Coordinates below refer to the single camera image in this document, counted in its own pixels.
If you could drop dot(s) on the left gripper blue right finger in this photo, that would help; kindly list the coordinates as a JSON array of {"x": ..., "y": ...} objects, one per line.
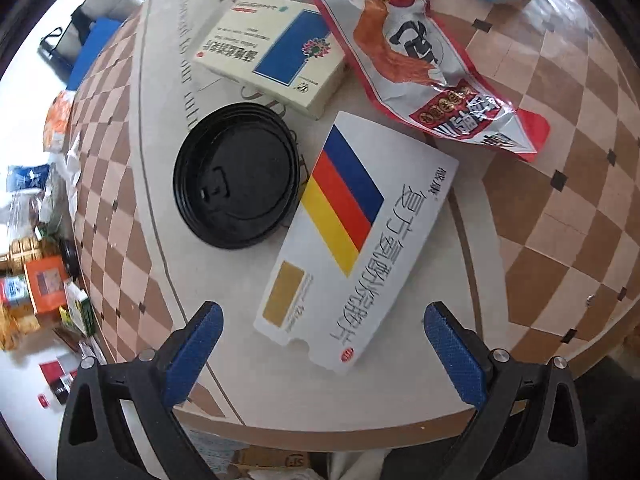
[{"x": 462, "y": 353}]

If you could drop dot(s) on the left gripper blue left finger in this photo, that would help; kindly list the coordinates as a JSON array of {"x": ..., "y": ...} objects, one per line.
[{"x": 186, "y": 351}]

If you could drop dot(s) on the white tricolour medicine box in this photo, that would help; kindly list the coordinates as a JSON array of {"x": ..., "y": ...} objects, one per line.
[{"x": 369, "y": 205}]

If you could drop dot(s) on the black plastic cup lid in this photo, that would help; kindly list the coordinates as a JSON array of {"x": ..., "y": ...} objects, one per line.
[{"x": 236, "y": 176}]

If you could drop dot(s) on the cream blue medicine box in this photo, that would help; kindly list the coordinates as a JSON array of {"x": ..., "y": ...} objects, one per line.
[{"x": 282, "y": 48}]

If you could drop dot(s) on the red chicken snack wrapper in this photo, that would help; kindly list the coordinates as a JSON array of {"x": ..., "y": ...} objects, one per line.
[{"x": 413, "y": 71}]

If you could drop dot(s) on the green white small carton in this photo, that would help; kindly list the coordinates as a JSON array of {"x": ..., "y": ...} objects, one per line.
[{"x": 79, "y": 308}]

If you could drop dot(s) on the orange box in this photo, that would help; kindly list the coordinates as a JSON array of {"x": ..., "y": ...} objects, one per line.
[{"x": 45, "y": 279}]

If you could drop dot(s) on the yellow snack bag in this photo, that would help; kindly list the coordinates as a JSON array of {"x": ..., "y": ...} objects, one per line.
[{"x": 15, "y": 323}]

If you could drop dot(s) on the checkered table mat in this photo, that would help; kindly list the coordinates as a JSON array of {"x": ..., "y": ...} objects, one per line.
[{"x": 542, "y": 257}]

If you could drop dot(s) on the blue label water bottle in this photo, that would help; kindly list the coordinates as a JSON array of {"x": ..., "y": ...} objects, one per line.
[{"x": 27, "y": 178}]

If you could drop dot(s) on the orange tissue pack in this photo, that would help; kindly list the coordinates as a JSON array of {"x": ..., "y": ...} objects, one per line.
[{"x": 58, "y": 122}]

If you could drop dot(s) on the blue folder board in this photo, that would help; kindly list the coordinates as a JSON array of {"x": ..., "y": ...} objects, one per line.
[{"x": 99, "y": 36}]

